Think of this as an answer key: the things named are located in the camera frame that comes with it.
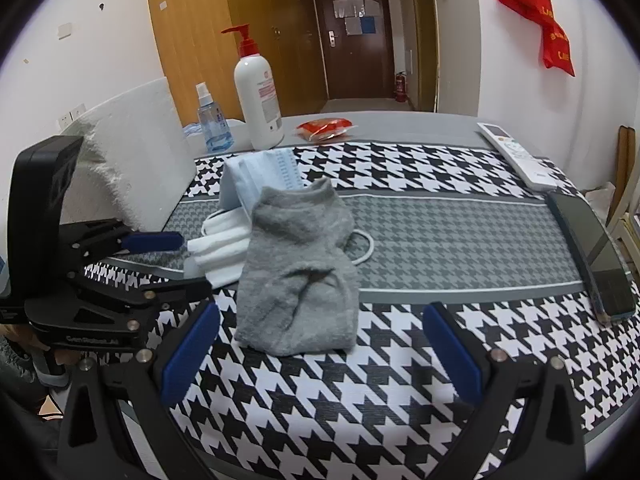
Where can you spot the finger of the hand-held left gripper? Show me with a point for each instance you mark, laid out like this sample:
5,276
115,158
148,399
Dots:
185,287
150,242

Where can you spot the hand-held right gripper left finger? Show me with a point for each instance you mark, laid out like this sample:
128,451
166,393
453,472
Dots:
192,355

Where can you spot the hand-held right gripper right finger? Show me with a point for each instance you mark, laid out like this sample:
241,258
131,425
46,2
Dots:
452,355

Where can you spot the white face mask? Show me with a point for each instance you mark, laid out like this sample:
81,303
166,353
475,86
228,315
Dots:
220,255

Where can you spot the white foam box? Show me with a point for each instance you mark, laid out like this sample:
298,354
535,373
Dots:
135,160

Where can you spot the grey sock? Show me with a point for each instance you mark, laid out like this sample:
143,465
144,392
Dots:
300,270

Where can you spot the blue face mask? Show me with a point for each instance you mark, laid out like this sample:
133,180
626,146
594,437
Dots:
265,175

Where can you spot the black white houndstooth tablecloth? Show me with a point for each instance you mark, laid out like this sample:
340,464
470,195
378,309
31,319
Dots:
400,385

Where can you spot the blue spray bottle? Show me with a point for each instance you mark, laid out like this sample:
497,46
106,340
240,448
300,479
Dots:
215,125

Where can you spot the black smartphone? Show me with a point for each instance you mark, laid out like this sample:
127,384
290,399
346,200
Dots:
590,250

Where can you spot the white pump bottle red cap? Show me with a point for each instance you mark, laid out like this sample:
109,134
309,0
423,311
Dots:
257,95

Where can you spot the red snack packet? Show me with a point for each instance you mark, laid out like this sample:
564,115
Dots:
325,127

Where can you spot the white remote control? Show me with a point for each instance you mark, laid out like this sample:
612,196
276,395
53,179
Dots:
515,155

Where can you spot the white plastic bag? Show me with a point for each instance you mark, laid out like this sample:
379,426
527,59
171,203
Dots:
600,195

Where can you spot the wooden wardrobe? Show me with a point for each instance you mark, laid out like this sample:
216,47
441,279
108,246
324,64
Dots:
210,20

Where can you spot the wooden boards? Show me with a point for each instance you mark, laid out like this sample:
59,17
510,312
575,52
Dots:
625,170

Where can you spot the red fire extinguisher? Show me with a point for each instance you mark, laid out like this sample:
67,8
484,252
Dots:
400,87

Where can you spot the dark brown door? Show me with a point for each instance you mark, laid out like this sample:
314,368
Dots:
355,60

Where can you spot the blue paper notice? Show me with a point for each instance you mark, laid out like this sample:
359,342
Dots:
368,25

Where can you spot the white paper notice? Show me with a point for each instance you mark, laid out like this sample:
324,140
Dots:
355,7

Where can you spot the white wall socket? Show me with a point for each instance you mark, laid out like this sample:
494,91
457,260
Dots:
66,120
79,111

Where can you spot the white wall switch plate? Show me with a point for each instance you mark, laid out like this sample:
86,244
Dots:
65,30

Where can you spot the wooden side door frame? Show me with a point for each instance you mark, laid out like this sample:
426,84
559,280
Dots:
425,35

